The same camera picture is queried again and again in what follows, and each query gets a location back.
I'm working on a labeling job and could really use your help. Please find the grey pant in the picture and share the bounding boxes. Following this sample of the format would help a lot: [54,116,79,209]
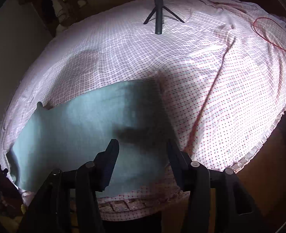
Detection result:
[7,79,175,197]

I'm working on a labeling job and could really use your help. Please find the pink checkered bed sheet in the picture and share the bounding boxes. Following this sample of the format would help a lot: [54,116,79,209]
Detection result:
[0,0,286,222]

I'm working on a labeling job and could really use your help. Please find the black phone tripod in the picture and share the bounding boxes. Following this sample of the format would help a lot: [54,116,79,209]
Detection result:
[143,0,185,35]

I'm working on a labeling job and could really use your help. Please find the red cable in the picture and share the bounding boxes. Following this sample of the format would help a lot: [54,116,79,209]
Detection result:
[253,16,286,58]

